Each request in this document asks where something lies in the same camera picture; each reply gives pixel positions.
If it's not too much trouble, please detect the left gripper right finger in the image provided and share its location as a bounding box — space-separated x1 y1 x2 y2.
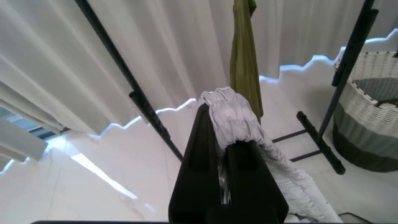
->
224 139 290 223

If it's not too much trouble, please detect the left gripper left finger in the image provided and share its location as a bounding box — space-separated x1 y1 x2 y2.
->
168 103 223 223

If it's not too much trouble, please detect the pale grey garment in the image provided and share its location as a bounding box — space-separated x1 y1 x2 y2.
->
197 86 343 223

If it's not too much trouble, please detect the green shirt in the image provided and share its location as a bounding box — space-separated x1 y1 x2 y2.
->
229 0 264 124

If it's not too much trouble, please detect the white laundry basket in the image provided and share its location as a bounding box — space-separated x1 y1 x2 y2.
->
331 50 398 174

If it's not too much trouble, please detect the black clothes rack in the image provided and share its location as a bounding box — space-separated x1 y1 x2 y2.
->
73 0 379 175

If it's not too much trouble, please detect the white curtain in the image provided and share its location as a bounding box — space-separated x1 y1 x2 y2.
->
0 118 49 170
0 0 398 136

